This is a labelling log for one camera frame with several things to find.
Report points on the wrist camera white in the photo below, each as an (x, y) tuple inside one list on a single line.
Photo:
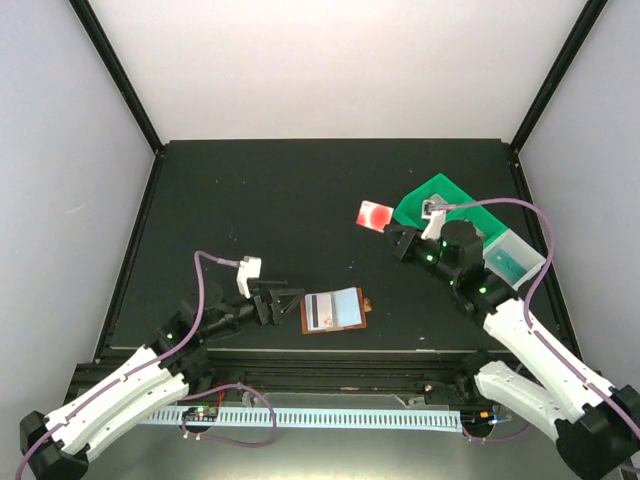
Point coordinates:
[(249, 268), (435, 216)]

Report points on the white card with magnetic stripe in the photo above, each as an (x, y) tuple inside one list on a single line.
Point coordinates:
[(319, 311)]

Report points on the black frame post left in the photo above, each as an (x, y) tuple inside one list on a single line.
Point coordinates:
[(107, 54)]

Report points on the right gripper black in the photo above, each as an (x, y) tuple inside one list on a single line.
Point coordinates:
[(410, 238)]

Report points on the green bin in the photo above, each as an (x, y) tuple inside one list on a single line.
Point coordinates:
[(439, 189), (488, 227)]

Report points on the teal card in bin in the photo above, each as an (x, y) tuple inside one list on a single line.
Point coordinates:
[(505, 265)]

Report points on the brown leather card holder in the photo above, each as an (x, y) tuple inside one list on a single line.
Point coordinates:
[(349, 311)]

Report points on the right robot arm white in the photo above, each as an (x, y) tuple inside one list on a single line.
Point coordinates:
[(593, 424)]

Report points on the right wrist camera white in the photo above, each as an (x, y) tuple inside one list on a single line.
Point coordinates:
[(435, 216)]

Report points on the small circuit board left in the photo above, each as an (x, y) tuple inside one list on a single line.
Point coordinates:
[(200, 414)]

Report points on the small circuit board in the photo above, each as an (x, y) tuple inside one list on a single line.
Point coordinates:
[(486, 417), (200, 414)]

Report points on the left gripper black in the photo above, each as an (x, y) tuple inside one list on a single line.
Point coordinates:
[(273, 299)]

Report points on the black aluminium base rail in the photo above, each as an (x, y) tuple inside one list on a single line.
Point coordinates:
[(437, 376)]

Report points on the white translucent bin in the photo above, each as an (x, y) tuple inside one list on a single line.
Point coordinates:
[(521, 251)]

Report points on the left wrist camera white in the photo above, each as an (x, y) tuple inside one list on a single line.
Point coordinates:
[(249, 268)]

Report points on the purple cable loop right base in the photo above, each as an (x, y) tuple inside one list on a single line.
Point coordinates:
[(487, 431)]

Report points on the white slotted cable duct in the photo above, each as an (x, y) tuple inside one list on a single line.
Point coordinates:
[(324, 418)]

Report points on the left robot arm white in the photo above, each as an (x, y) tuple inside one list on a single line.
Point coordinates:
[(173, 366)]

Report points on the black frame post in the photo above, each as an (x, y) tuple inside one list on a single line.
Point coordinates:
[(572, 45), (107, 54)]

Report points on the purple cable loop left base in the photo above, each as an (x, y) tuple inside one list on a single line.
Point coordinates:
[(265, 418)]

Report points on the green bin middle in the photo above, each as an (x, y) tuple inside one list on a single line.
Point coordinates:
[(488, 227)]

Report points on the green bin far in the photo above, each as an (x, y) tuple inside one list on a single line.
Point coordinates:
[(439, 189)]

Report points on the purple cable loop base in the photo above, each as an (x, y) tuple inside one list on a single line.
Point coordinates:
[(487, 431), (265, 418)]

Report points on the black frame post right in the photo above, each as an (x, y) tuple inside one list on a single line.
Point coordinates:
[(572, 45)]

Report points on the small circuit board right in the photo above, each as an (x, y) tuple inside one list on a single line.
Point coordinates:
[(486, 417)]

